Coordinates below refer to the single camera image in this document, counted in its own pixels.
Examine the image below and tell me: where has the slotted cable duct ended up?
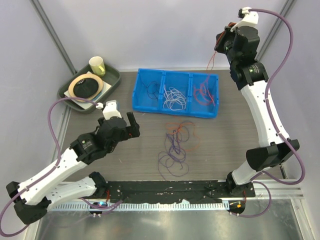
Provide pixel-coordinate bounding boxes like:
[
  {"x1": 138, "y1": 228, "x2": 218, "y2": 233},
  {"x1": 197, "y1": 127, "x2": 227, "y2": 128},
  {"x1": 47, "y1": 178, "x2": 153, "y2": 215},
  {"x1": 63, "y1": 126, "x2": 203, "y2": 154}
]
[{"x1": 52, "y1": 200, "x2": 230, "y2": 212}]

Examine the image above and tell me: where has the blue three-compartment bin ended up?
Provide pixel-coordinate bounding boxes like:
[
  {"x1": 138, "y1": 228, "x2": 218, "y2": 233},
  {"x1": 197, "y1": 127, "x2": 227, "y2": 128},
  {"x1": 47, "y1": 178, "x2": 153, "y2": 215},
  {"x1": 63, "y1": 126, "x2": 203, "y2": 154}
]
[{"x1": 132, "y1": 68, "x2": 220, "y2": 119}]

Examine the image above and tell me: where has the dark green tray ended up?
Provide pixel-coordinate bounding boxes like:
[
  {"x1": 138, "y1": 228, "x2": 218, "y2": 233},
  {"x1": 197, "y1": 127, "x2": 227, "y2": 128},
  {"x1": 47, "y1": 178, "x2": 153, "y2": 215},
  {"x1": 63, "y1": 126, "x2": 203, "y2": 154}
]
[{"x1": 57, "y1": 63, "x2": 121, "y2": 114}]

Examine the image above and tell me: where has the white wire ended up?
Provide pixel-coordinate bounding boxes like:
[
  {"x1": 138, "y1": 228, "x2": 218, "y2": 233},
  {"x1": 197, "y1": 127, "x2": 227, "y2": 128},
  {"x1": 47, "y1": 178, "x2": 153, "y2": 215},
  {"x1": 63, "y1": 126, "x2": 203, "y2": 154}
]
[{"x1": 162, "y1": 83, "x2": 187, "y2": 111}]

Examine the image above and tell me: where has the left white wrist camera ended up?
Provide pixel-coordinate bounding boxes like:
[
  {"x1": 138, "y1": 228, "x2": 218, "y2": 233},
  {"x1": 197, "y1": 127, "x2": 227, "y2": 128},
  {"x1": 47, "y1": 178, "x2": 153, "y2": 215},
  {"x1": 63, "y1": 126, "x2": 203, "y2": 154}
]
[{"x1": 96, "y1": 100, "x2": 122, "y2": 120}]

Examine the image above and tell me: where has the black round disc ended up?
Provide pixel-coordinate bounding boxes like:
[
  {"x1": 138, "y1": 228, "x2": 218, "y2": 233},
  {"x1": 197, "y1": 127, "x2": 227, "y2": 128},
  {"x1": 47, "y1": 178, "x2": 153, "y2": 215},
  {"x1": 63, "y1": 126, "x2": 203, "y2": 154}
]
[{"x1": 73, "y1": 78, "x2": 99, "y2": 99}]

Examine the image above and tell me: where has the right corner aluminium post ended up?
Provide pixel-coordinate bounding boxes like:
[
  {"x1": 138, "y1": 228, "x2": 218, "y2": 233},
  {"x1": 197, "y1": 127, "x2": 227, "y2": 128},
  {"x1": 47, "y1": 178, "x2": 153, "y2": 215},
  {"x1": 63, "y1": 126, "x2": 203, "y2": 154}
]
[{"x1": 257, "y1": 0, "x2": 297, "y2": 61}]

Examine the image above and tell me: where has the yellow-green mug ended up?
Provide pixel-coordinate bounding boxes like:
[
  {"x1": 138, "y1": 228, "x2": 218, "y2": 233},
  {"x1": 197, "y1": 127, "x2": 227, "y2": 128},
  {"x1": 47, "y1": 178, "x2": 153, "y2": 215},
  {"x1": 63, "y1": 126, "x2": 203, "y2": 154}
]
[{"x1": 88, "y1": 56, "x2": 106, "y2": 77}]

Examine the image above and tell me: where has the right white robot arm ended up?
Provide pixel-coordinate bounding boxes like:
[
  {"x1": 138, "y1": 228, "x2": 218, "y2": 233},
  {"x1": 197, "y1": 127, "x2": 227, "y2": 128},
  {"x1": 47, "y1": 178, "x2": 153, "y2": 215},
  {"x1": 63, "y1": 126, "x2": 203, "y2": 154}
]
[{"x1": 214, "y1": 23, "x2": 300, "y2": 198}]

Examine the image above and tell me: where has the tan tape roll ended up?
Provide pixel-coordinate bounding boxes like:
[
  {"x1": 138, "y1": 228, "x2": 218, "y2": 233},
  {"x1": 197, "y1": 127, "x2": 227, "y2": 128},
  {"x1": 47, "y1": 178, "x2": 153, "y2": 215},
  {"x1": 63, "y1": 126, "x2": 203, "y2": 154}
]
[{"x1": 68, "y1": 73, "x2": 103, "y2": 100}]

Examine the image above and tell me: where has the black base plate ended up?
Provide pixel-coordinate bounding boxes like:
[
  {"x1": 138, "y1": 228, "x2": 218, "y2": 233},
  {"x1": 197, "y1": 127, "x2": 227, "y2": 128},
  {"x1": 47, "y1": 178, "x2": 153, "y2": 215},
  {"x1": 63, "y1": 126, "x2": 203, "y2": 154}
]
[{"x1": 108, "y1": 180, "x2": 256, "y2": 204}]

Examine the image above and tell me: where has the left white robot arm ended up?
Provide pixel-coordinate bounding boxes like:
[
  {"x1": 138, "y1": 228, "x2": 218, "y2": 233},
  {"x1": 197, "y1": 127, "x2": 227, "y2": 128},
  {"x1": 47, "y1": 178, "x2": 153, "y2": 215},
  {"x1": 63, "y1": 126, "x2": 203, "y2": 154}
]
[{"x1": 6, "y1": 112, "x2": 140, "y2": 225}]

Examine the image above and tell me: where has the white paper pad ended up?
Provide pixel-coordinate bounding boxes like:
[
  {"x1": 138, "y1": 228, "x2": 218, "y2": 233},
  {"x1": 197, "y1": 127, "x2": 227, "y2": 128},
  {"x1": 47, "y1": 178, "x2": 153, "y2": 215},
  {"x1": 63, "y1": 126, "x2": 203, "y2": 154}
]
[{"x1": 71, "y1": 81, "x2": 111, "y2": 110}]

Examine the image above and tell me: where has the corner aluminium post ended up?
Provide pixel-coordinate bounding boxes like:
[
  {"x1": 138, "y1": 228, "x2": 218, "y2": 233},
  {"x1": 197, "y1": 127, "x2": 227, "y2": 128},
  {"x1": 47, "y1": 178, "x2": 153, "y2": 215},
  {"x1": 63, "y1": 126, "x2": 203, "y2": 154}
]
[
  {"x1": 257, "y1": 0, "x2": 297, "y2": 61},
  {"x1": 29, "y1": 0, "x2": 77, "y2": 74}
]

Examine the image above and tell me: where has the purple wire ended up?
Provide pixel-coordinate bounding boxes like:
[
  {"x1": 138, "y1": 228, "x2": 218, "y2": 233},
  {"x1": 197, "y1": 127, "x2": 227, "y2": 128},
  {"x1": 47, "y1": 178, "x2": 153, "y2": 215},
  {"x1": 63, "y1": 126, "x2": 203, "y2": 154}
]
[
  {"x1": 141, "y1": 79, "x2": 161, "y2": 100},
  {"x1": 157, "y1": 121, "x2": 196, "y2": 181}
]

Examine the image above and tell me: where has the left corner aluminium post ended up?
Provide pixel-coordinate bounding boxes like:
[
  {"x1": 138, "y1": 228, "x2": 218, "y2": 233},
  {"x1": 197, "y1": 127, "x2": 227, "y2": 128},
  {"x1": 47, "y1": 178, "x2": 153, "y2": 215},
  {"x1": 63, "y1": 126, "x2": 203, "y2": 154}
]
[{"x1": 29, "y1": 0, "x2": 77, "y2": 74}]

